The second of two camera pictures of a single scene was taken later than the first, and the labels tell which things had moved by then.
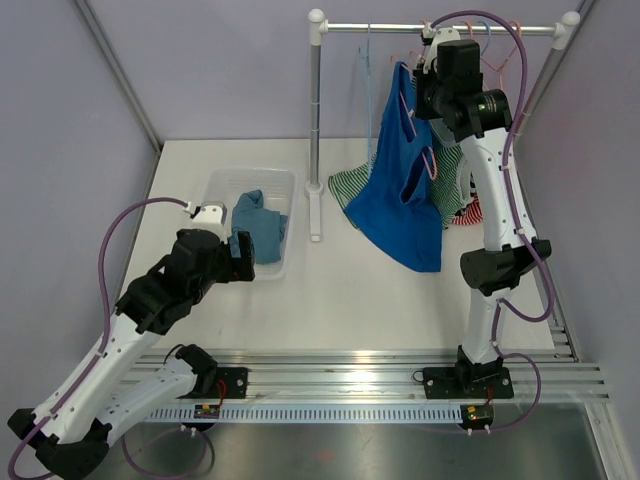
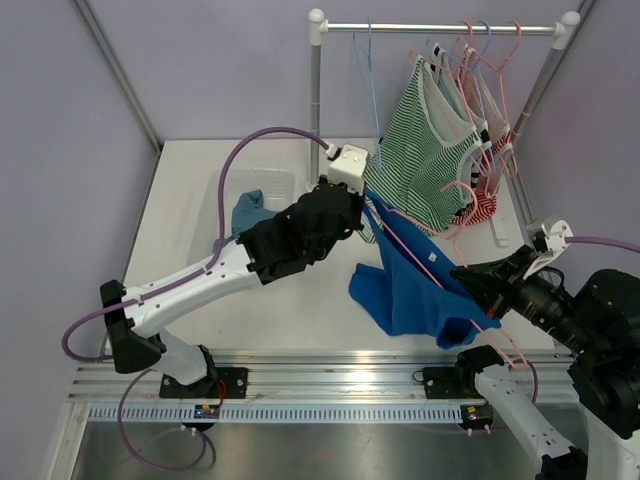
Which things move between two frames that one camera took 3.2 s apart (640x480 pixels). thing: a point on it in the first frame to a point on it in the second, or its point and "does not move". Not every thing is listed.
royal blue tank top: (397, 208) to (416, 293)
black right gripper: (421, 111) to (497, 283)
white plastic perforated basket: (279, 188) does not move
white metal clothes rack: (565, 32) does not move
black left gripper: (246, 260) to (356, 201)
